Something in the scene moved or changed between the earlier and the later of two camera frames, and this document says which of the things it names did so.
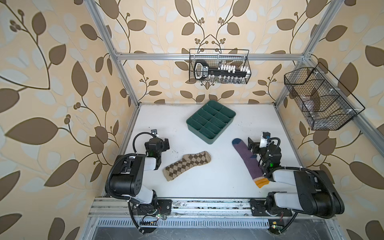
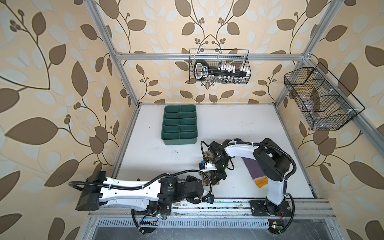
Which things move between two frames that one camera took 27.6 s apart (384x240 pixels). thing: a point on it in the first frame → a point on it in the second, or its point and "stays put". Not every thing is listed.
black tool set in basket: x=201 y=69 stays put
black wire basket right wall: x=325 y=103 stays put
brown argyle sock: x=174 y=169 → x=207 y=176
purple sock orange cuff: x=251 y=163 stays put
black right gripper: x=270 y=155 → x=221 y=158
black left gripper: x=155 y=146 → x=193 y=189
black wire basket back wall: x=219 y=66 stays put
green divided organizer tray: x=206 y=124 → x=180 y=125
